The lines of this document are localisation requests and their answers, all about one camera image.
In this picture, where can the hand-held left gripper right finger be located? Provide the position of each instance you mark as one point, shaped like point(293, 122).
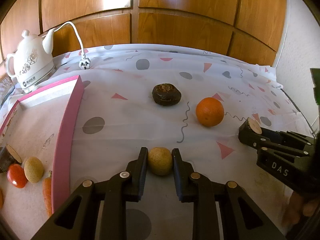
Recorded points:
point(177, 175)

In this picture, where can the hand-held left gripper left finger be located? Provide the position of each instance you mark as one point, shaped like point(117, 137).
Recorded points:
point(143, 173)

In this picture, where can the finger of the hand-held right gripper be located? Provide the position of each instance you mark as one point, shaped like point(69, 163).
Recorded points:
point(252, 140)
point(287, 137)

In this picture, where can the dark sugarcane piece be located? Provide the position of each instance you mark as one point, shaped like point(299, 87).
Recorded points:
point(10, 156)
point(253, 126)

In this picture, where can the pale tan round fruit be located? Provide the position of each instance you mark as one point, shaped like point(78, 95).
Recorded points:
point(33, 169)
point(160, 160)

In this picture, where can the small orange carrot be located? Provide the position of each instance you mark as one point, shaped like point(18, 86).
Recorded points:
point(47, 192)

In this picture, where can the pink shallow tray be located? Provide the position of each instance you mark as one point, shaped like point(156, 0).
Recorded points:
point(30, 135)

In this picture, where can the red tomato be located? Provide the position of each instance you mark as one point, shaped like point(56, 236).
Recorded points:
point(17, 176)

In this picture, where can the orange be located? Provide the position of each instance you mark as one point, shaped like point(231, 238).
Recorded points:
point(1, 198)
point(209, 111)

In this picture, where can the person's right hand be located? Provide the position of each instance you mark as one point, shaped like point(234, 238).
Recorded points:
point(297, 210)

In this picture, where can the white patterned tablecloth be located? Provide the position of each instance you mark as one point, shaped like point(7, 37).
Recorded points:
point(130, 120)

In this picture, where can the small dark brown fruit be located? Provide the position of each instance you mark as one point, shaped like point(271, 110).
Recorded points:
point(166, 94)

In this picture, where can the silver kettle base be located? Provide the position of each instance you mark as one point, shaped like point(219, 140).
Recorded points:
point(28, 86)

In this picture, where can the wooden panelled cabinet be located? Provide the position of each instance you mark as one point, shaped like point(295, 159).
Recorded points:
point(175, 10)

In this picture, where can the white floral ceramic kettle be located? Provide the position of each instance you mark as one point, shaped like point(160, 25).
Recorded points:
point(30, 57)

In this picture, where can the silver ornate tissue box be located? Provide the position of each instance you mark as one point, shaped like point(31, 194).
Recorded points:
point(5, 87)

